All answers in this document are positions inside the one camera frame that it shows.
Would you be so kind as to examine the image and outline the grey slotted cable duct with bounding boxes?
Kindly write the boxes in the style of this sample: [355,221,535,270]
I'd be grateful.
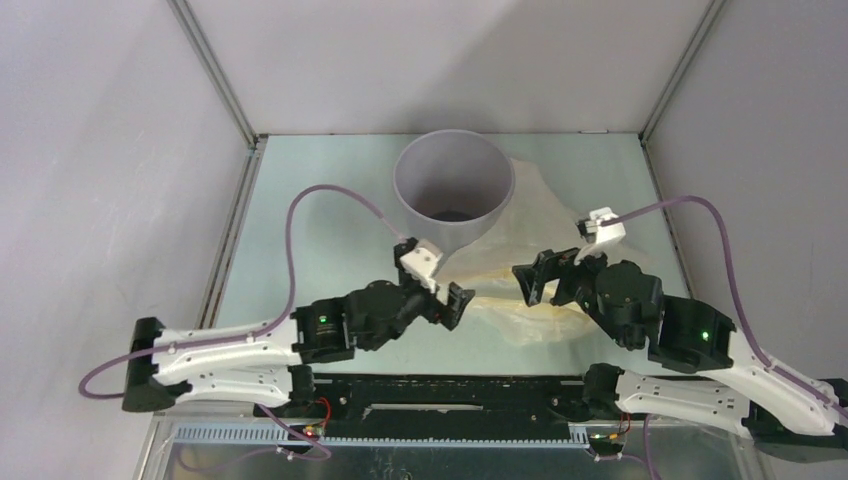
[170,423,589,449]

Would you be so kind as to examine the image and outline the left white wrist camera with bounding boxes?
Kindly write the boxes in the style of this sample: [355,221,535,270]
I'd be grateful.
[393,237,443,294]

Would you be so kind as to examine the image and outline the left aluminium floor rail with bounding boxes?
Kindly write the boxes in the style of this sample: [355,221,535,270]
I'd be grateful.
[194,134,269,329]

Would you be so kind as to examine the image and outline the aluminium frame post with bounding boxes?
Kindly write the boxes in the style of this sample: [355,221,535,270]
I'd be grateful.
[167,0,259,149]
[638,0,729,147]

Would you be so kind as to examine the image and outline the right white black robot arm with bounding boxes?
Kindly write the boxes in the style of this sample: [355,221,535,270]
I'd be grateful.
[511,249,847,439]

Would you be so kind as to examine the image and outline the left aluminium frame post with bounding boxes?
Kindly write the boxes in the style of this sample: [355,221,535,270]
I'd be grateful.
[167,0,259,149]

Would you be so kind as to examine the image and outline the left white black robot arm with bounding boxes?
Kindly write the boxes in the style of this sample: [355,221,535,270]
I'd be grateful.
[121,280,475,417]

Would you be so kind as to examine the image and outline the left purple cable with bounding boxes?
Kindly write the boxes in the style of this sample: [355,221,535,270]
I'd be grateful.
[78,184,409,401]

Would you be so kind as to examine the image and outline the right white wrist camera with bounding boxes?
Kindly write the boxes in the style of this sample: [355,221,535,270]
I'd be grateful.
[574,207,626,265]

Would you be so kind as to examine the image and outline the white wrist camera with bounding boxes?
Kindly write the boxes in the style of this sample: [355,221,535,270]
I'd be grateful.
[574,207,626,265]
[393,237,443,294]

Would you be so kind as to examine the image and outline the translucent cream trash bag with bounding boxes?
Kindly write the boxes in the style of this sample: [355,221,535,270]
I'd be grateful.
[436,160,599,346]

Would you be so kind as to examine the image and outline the right aluminium frame post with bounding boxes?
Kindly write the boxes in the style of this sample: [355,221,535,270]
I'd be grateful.
[638,0,729,147]

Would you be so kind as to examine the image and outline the grey plastic trash bin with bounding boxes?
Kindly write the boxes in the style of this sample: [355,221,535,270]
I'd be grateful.
[392,129,516,256]

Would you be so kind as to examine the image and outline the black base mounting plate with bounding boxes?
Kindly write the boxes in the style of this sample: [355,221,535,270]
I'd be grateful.
[273,373,624,440]

